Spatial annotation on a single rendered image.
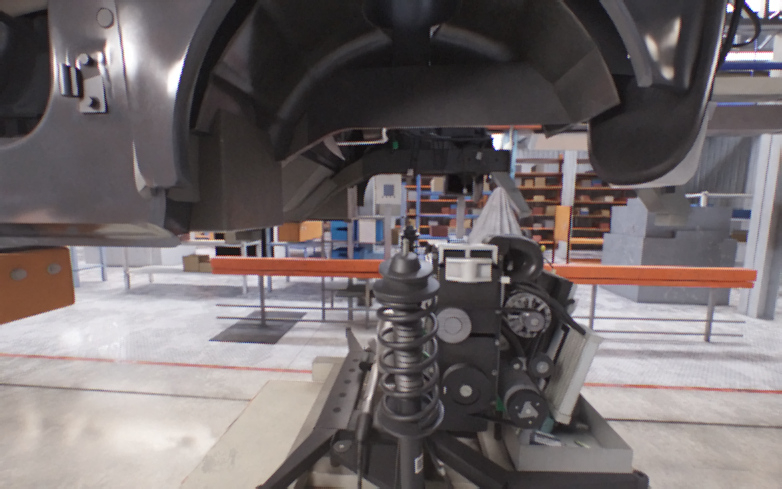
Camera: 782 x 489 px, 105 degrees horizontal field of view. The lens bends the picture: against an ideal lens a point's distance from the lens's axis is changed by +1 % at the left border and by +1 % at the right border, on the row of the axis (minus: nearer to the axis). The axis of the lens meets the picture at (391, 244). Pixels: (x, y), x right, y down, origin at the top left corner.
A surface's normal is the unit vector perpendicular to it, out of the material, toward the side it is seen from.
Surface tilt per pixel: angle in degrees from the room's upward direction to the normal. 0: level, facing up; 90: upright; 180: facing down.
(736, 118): 90
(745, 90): 90
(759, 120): 90
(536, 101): 90
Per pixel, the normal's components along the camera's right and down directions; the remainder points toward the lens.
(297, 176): 0.06, 0.31
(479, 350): -0.07, 0.11
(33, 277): 1.00, 0.02
